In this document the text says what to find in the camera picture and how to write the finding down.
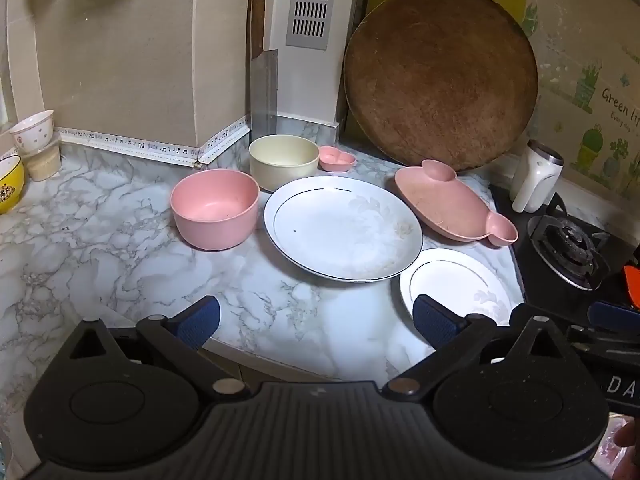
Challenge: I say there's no grey vent grille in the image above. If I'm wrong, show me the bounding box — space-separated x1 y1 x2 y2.
286 0 335 52

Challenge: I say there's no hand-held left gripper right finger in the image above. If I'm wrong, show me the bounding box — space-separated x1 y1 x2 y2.
382 294 573 403

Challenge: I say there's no music note trim tape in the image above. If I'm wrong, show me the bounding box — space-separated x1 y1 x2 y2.
52 115 251 168

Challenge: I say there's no yellow bowl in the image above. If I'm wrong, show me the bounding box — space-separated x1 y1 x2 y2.
0 155 25 215

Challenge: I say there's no large white plate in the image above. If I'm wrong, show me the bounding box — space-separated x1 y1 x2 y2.
263 176 424 283

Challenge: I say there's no orange object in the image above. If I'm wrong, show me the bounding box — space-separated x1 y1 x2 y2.
622 265 640 307

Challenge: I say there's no pink bowl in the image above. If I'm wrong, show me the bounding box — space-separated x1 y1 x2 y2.
170 169 261 251

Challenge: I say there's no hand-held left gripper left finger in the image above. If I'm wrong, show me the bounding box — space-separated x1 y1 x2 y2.
67 295 253 403

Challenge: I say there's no cream bowl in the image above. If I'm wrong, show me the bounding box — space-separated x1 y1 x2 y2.
248 134 321 193

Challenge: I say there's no cleaver with wooden handle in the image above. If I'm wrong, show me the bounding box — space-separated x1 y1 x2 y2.
245 0 279 137

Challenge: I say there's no white lidded thermos cup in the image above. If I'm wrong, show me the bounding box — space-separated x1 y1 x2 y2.
510 140 565 213

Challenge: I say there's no round wooden cutting board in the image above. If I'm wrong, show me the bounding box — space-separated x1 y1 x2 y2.
343 0 539 172

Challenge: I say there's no person's right hand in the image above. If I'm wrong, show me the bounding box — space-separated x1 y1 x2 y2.
613 420 640 480

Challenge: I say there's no pink bear-shaped plate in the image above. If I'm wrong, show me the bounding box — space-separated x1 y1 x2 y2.
394 159 519 247

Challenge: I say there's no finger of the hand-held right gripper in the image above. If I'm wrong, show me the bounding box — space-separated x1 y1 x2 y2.
587 301 640 329
567 325 640 357

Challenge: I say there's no white dotted bowl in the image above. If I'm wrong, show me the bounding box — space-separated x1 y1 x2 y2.
9 110 55 156

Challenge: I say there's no plant print wall sticker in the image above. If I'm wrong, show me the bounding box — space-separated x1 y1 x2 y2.
520 0 640 201

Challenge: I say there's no pink heart-shaped dish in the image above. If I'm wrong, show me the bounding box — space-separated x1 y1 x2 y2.
318 146 357 172

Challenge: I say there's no black gas stove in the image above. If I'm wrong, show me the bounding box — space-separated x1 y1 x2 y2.
490 185 640 322

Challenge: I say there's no small white plate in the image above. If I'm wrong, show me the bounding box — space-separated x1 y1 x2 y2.
399 248 514 331

